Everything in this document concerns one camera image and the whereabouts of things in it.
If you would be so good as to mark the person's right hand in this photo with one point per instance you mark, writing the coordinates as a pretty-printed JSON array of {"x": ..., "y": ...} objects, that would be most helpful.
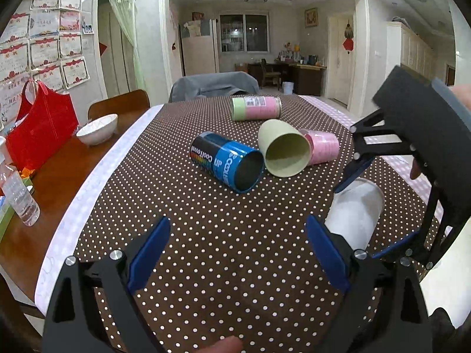
[{"x": 463, "y": 95}]

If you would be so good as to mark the dark wooden desk chair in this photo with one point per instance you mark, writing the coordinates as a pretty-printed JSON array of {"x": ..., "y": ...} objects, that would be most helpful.
[{"x": 270, "y": 75}]

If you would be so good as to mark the blue and black cup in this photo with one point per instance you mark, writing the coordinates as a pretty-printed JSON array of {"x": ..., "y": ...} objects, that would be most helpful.
[{"x": 228, "y": 161}]

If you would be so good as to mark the brown polka dot tablecloth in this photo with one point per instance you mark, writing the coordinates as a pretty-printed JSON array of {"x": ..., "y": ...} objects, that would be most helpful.
[{"x": 220, "y": 246}]

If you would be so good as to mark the framed wall picture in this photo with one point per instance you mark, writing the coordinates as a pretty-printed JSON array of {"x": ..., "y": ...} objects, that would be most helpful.
[{"x": 311, "y": 17}]

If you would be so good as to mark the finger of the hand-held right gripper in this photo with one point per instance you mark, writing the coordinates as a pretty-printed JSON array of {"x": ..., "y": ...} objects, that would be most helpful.
[
  {"x": 395, "y": 247},
  {"x": 354, "y": 172}
]

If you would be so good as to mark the dark wooden desk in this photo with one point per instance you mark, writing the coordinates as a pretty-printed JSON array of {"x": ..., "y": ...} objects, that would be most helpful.
[{"x": 305, "y": 77}]

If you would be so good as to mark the green box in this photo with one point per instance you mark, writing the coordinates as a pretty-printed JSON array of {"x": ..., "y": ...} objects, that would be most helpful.
[{"x": 4, "y": 217}]

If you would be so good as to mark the red bag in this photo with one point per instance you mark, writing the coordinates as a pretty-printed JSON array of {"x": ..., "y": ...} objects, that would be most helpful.
[{"x": 44, "y": 128}]

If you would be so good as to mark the red door ornament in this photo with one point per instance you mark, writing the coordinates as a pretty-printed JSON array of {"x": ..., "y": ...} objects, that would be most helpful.
[{"x": 347, "y": 40}]

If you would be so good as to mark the white bowl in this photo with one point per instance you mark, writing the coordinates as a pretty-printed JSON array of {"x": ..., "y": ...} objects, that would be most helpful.
[{"x": 96, "y": 129}]

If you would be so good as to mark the person's left hand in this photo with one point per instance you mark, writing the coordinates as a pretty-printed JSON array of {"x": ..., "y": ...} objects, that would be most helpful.
[{"x": 228, "y": 345}]

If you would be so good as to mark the white cup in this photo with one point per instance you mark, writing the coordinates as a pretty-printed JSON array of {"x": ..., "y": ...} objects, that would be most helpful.
[{"x": 358, "y": 213}]

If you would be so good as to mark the window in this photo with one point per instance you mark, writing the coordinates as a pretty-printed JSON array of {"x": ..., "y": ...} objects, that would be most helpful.
[{"x": 244, "y": 33}]

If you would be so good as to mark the wall of framed certificates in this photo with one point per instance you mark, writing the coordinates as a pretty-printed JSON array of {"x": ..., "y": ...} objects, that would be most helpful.
[{"x": 40, "y": 44}]

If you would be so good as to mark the green sheer curtain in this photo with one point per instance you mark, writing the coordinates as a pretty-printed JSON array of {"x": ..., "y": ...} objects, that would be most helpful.
[{"x": 127, "y": 25}]

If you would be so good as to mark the clear plastic bottle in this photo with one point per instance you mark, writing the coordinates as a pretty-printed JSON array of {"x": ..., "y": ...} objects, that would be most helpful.
[{"x": 22, "y": 198}]

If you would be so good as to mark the light green cup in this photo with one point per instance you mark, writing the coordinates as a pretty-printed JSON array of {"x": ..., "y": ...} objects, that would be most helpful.
[{"x": 283, "y": 150}]

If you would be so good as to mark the white door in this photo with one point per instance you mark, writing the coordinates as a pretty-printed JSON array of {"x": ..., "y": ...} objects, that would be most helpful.
[{"x": 338, "y": 70}]

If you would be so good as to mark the white refrigerator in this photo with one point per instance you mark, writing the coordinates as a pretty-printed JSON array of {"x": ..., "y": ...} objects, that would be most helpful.
[{"x": 198, "y": 53}]

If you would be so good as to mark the cream wall cabinet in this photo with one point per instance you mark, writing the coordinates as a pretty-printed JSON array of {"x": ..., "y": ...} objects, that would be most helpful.
[{"x": 412, "y": 51}]

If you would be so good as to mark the white bucket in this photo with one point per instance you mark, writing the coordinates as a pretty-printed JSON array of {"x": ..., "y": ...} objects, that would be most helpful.
[{"x": 288, "y": 88}]

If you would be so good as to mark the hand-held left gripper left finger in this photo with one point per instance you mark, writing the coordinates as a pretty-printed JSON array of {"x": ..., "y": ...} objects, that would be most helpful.
[{"x": 147, "y": 261}]

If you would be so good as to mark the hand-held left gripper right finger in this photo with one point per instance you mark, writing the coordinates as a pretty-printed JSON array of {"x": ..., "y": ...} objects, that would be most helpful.
[{"x": 326, "y": 257}]

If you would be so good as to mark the grey covered chair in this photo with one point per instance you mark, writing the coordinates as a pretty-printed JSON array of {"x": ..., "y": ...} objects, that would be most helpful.
[{"x": 213, "y": 85}]

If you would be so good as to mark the green and pink cup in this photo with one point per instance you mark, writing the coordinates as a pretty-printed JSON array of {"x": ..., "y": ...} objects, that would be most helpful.
[{"x": 255, "y": 107}]

